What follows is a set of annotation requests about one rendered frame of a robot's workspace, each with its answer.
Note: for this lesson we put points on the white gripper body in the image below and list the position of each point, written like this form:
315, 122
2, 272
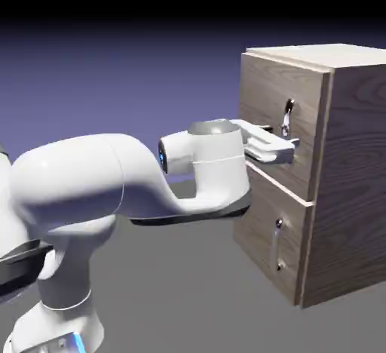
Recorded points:
267, 147

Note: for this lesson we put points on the wooden cabinet door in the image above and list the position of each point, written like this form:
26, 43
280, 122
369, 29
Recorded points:
259, 238
265, 93

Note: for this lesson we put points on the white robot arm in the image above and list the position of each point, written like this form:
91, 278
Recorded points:
90, 178

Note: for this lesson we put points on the wooden cabinet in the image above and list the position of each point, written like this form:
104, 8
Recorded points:
352, 178

